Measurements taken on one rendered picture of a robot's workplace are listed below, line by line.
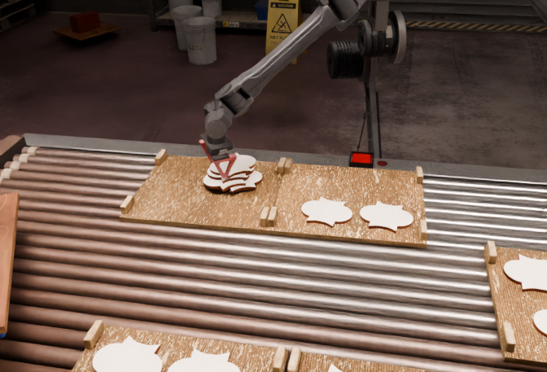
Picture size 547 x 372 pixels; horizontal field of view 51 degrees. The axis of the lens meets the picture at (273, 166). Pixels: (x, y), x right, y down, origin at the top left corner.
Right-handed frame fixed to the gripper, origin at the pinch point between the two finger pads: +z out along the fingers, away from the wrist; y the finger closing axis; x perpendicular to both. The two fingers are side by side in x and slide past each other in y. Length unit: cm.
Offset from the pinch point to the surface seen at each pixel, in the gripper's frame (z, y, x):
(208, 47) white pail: 80, -344, 103
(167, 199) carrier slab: 5.7, 0.9, -16.4
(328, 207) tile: 4.4, 26.5, 22.0
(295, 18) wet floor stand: 54, -310, 175
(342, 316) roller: 7, 61, 7
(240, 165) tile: 0.3, 1.0, 6.3
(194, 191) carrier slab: 5.6, 0.7, -8.3
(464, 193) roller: 7, 34, 63
